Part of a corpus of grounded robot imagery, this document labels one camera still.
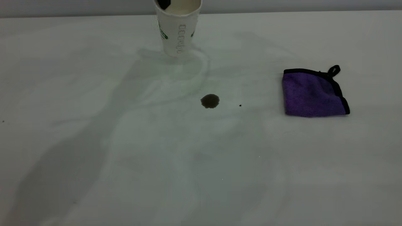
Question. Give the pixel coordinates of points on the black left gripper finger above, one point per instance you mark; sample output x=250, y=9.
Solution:
x=163, y=3

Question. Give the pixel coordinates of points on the white paper coffee cup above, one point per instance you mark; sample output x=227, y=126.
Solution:
x=179, y=34

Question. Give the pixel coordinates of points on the purple cloth with black trim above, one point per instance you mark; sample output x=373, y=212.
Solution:
x=311, y=94

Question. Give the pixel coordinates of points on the brown coffee spill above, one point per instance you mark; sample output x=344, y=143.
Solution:
x=209, y=101

